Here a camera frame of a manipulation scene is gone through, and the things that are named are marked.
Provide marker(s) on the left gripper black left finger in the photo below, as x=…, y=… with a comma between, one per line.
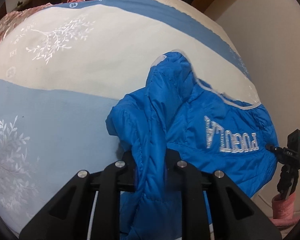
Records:
x=87, y=206

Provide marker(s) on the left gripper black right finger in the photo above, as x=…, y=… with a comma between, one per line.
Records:
x=213, y=206

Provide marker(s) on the blue puffer jacket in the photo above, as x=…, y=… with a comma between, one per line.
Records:
x=176, y=110

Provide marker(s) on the pink fuzzy sleeve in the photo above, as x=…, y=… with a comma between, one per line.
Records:
x=283, y=211

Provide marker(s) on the blue and white bedsheet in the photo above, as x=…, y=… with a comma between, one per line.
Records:
x=63, y=68

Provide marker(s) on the pink floral quilt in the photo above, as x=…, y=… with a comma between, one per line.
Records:
x=12, y=19

